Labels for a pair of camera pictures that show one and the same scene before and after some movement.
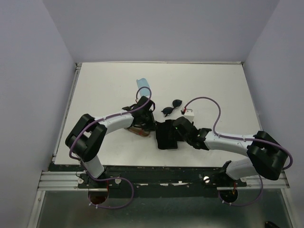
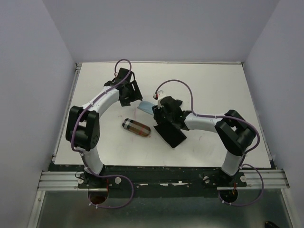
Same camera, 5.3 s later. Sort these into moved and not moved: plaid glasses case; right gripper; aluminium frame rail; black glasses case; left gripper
Moved: left gripper; black glasses case; right gripper
Not moved: plaid glasses case; aluminium frame rail
